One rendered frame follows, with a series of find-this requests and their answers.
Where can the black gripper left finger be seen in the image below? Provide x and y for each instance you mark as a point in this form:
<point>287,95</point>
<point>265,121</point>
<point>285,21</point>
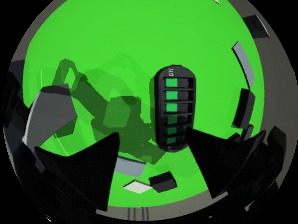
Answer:
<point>90,172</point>

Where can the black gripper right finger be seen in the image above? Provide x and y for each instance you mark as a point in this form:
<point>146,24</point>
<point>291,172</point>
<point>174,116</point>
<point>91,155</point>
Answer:
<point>220,160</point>

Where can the dark grey flat panel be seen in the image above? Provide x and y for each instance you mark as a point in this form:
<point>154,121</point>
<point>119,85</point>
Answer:
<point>244,62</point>

